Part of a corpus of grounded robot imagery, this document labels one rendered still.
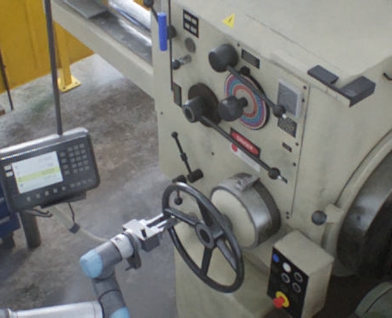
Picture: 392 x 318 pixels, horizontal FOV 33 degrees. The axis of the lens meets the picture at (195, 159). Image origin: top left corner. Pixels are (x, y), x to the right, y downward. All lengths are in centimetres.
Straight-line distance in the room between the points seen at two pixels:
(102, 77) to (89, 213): 133
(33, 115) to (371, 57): 321
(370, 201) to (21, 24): 300
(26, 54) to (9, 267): 153
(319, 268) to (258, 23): 70
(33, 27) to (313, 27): 293
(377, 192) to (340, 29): 48
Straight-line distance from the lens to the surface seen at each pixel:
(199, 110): 204
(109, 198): 397
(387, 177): 198
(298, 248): 198
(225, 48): 186
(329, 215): 190
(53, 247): 377
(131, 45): 300
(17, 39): 452
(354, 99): 164
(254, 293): 277
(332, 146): 178
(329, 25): 186
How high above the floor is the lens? 284
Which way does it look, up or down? 43 degrees down
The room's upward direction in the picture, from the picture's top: straight up
